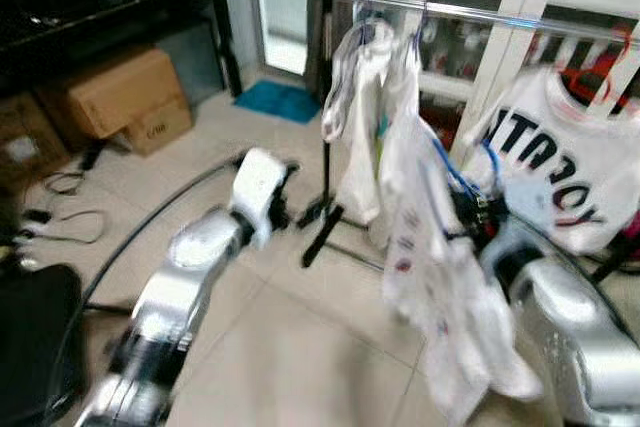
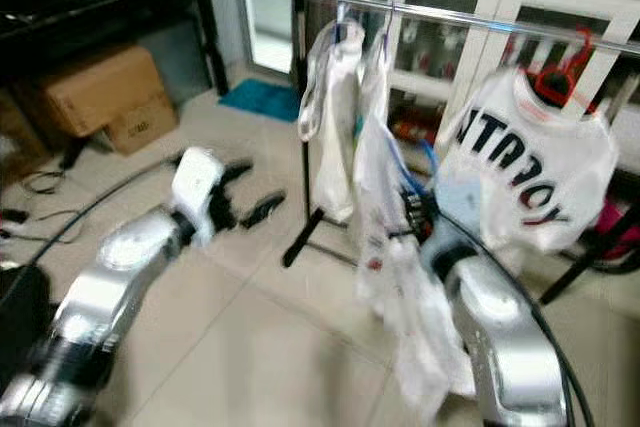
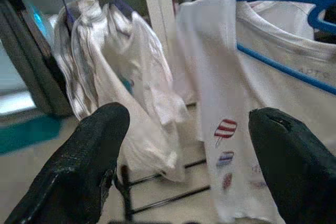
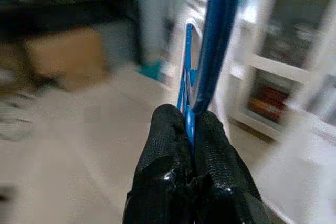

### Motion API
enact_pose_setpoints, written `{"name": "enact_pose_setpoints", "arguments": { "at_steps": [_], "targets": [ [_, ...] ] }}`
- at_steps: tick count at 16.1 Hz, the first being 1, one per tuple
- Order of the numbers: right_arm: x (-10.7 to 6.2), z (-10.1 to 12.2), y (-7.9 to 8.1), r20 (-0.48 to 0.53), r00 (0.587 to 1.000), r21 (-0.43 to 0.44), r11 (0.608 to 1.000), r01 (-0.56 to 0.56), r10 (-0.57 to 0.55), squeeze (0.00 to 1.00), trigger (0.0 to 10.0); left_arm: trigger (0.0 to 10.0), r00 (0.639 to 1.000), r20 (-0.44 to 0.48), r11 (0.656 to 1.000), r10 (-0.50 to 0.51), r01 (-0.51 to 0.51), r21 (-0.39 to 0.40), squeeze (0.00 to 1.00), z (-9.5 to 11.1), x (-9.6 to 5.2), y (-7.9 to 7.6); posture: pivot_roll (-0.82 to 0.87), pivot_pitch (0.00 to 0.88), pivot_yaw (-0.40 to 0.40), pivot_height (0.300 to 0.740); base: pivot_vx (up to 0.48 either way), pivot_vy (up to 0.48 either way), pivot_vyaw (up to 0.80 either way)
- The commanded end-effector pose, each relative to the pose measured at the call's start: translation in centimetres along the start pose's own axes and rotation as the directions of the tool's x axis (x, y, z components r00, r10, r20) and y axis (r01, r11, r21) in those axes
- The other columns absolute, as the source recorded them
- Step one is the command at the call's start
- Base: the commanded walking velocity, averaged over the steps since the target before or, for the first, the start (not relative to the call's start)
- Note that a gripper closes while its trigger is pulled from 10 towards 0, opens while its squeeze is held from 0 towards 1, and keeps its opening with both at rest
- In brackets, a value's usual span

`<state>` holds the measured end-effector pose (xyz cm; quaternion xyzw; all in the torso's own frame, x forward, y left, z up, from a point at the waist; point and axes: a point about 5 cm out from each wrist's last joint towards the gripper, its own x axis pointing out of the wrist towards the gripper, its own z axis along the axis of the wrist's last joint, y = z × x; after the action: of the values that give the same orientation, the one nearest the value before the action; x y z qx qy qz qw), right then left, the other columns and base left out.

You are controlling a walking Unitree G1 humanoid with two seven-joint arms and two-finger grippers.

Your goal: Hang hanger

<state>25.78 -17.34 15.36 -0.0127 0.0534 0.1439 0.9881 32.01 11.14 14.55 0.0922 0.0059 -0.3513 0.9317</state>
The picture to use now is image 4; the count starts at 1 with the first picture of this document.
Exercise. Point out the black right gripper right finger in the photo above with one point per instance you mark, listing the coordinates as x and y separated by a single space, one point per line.
220 166

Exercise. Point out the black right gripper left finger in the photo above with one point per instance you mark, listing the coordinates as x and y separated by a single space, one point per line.
162 155

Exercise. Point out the black desk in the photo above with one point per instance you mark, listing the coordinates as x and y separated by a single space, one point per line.
52 16

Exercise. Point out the white shelf cabinet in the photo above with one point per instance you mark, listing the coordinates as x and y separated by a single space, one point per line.
283 62

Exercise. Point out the blue plastic clothes hanger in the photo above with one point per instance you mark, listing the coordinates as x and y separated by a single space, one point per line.
218 37

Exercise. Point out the teal floor mat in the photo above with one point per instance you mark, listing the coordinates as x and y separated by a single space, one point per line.
151 70

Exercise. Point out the plain brown cardboard box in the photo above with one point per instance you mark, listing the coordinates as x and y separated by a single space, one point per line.
65 58

